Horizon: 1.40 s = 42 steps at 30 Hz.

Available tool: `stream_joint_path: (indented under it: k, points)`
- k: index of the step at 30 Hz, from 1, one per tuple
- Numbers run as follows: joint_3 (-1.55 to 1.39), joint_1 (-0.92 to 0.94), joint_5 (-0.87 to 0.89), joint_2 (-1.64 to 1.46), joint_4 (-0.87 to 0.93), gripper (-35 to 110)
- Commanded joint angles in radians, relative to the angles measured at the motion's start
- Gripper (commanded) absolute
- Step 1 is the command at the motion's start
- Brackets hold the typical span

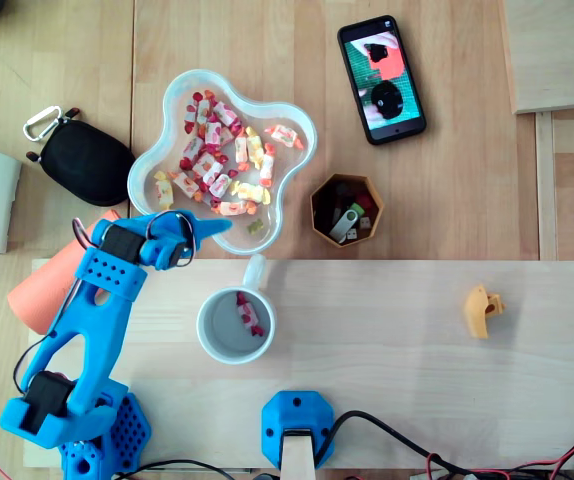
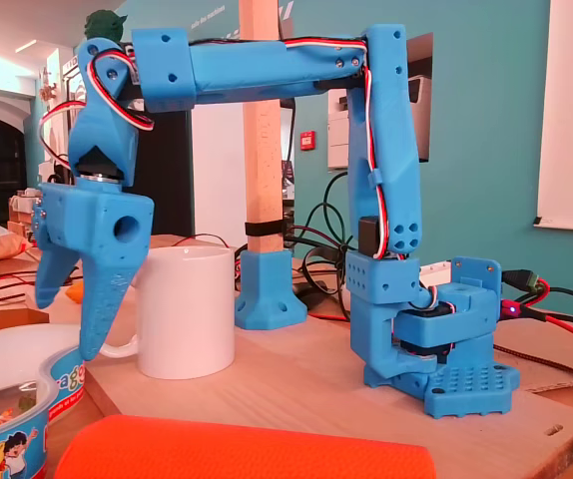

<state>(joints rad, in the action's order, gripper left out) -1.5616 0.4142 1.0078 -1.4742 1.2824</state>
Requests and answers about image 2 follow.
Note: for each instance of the wooden post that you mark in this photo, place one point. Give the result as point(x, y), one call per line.
point(264, 164)

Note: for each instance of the flower-shaped plastic candy tub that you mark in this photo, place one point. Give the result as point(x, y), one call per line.
point(62, 379)

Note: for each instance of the red fire alarm box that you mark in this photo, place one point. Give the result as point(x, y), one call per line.
point(307, 140)

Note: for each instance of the green yellow gummy bear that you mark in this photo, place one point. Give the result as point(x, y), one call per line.
point(26, 401)

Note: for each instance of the orange cylindrical speaker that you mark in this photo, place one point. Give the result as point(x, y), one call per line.
point(241, 454)

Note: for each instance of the blue 3D-printed robot arm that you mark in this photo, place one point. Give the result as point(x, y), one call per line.
point(266, 70)

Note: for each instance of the black green power plug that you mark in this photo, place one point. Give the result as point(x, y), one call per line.
point(521, 278)

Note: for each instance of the white office printer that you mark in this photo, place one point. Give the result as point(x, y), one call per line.
point(339, 135)

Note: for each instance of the green figurine head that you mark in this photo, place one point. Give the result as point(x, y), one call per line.
point(104, 25)

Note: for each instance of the hexagonal brown container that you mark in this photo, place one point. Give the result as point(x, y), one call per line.
point(7, 322)

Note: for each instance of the light wooden base board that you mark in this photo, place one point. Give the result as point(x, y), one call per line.
point(291, 389)

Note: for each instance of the blue printed post base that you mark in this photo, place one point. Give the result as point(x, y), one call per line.
point(266, 289)

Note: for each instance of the white ceramic mug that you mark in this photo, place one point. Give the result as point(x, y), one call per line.
point(186, 309)

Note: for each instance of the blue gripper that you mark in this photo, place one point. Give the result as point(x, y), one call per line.
point(96, 216)

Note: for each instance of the yellow printed plastic part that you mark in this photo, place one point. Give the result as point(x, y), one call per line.
point(74, 294)

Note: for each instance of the black glass-door fridge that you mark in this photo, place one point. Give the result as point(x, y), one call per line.
point(167, 174)

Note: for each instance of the small wooden drawer unit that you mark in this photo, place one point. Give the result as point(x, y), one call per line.
point(19, 209)

